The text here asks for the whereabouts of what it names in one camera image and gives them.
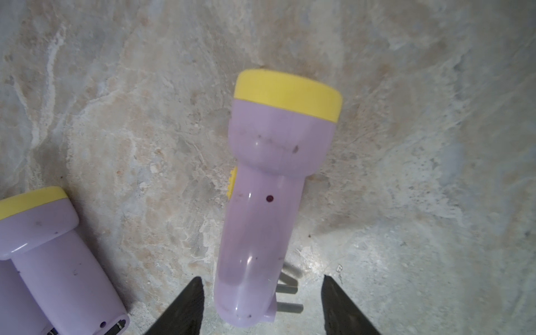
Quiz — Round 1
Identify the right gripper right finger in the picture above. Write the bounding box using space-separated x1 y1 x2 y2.
321 275 381 335

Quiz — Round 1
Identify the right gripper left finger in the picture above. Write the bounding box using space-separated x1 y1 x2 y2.
145 276 205 335

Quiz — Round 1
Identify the purple flashlight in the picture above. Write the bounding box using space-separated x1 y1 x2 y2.
1 186 130 334
214 69 343 327
1 260 57 334

